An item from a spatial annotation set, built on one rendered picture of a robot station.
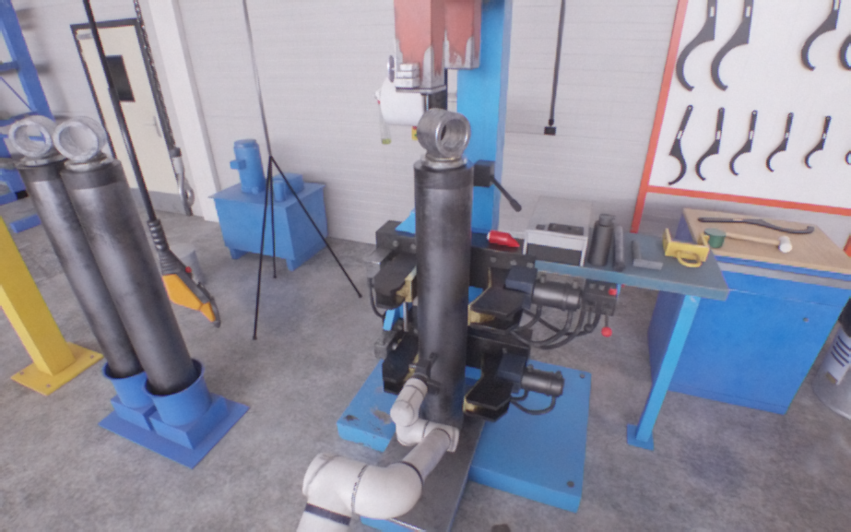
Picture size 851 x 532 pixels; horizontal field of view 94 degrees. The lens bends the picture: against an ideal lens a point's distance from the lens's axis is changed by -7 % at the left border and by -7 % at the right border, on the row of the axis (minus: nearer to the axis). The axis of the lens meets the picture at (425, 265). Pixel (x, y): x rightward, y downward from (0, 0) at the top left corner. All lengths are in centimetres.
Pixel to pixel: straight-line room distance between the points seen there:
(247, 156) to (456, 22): 279
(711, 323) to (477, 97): 172
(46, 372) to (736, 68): 485
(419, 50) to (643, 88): 236
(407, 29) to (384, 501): 119
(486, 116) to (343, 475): 141
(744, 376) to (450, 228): 200
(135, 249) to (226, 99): 294
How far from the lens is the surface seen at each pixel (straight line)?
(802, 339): 287
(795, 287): 268
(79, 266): 242
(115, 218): 206
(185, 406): 253
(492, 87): 185
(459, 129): 155
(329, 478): 118
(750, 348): 284
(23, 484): 303
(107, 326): 256
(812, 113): 363
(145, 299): 221
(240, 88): 469
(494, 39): 184
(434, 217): 151
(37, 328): 349
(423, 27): 126
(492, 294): 165
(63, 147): 206
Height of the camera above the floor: 189
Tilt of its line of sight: 29 degrees down
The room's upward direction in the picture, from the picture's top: 1 degrees counter-clockwise
